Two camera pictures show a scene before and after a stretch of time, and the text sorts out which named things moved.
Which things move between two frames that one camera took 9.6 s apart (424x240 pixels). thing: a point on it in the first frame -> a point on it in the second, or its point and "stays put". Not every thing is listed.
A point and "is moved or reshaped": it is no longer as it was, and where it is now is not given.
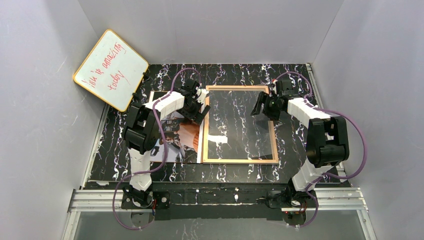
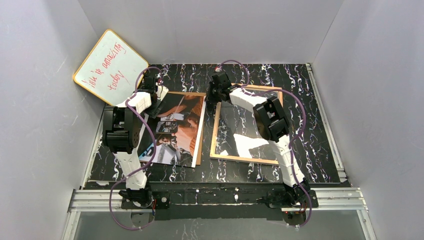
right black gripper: (266, 105) -> (212, 96)
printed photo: (183, 137) stays put
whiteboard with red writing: (111, 70) stays put
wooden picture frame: (205, 160) is moved or reshaped
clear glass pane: (233, 133) is moved or reshaped
